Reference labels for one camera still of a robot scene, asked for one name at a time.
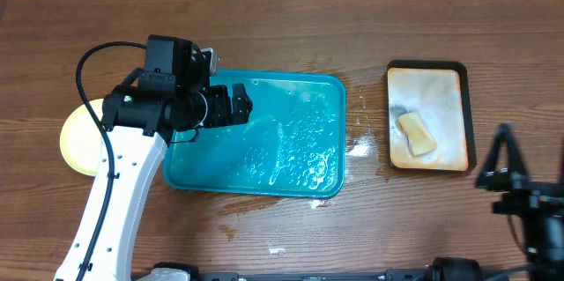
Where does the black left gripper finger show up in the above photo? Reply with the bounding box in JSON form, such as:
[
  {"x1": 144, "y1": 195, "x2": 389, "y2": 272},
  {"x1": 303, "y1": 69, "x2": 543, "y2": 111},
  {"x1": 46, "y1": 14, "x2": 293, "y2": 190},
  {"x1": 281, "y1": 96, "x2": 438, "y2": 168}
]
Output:
[
  {"x1": 230, "y1": 107, "x2": 252, "y2": 125},
  {"x1": 232, "y1": 83, "x2": 253, "y2": 106}
]

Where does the yellow plate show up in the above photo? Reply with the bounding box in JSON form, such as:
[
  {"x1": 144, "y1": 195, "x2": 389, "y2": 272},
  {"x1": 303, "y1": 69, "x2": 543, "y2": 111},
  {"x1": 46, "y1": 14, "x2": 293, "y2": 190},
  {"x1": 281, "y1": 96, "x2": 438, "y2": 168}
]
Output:
[{"x1": 59, "y1": 105, "x2": 102, "y2": 176}]

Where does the green and yellow sponge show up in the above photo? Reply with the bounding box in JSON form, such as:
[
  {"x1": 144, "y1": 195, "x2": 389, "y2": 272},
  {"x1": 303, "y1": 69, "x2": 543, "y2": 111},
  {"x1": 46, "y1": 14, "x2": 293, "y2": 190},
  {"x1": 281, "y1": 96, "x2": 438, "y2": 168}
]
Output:
[{"x1": 397, "y1": 112, "x2": 437, "y2": 156}]

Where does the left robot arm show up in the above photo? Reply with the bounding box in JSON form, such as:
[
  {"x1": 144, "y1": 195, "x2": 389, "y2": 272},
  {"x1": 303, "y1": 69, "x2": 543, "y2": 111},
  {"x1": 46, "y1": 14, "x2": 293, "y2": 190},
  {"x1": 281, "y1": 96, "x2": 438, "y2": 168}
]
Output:
[{"x1": 55, "y1": 34, "x2": 253, "y2": 280}]

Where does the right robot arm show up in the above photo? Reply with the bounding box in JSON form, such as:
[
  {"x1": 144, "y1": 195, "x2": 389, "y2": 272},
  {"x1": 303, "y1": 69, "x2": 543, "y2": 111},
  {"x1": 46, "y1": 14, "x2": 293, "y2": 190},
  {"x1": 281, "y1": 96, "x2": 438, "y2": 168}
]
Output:
[{"x1": 420, "y1": 123, "x2": 563, "y2": 281}]

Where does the teal plastic tray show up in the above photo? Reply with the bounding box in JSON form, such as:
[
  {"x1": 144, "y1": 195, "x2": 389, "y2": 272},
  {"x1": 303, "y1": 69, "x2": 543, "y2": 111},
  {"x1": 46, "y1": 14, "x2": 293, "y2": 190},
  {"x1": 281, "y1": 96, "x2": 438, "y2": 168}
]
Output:
[{"x1": 163, "y1": 70, "x2": 346, "y2": 198}]

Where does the black tray with wet cloth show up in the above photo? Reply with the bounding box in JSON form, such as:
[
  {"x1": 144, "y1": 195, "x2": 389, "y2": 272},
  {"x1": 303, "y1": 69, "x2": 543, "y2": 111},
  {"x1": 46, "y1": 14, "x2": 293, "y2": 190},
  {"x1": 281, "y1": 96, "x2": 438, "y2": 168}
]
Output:
[{"x1": 386, "y1": 60, "x2": 477, "y2": 173}]

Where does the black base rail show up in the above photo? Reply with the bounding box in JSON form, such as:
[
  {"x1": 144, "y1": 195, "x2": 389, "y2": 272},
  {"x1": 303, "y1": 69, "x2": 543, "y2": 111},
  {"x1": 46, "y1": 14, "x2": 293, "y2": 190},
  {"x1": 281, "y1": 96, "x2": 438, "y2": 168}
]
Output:
[{"x1": 131, "y1": 261, "x2": 442, "y2": 281}]

